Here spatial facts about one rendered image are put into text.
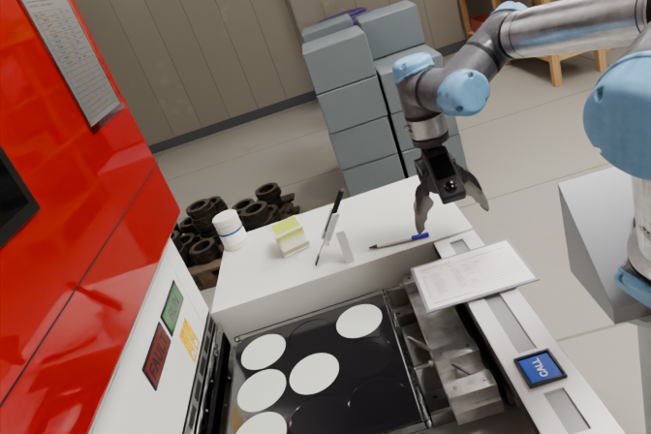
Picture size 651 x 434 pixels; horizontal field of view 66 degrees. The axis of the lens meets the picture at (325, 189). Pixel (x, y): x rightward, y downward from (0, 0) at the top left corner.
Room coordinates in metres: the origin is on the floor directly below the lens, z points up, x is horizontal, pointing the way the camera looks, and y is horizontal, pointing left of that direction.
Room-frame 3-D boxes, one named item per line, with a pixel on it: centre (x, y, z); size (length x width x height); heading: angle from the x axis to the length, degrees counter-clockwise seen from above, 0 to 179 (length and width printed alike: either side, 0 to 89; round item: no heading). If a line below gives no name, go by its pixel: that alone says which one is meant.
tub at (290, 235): (1.14, 0.13, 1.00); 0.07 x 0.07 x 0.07; 11
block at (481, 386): (0.60, -0.11, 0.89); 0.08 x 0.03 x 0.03; 87
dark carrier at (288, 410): (0.76, 0.14, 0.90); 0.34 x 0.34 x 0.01; 87
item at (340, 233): (1.00, 0.02, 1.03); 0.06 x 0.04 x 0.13; 87
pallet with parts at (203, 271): (3.16, 0.84, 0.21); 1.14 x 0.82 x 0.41; 84
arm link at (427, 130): (0.91, -0.22, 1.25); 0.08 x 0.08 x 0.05
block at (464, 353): (0.68, -0.12, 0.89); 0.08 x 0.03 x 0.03; 87
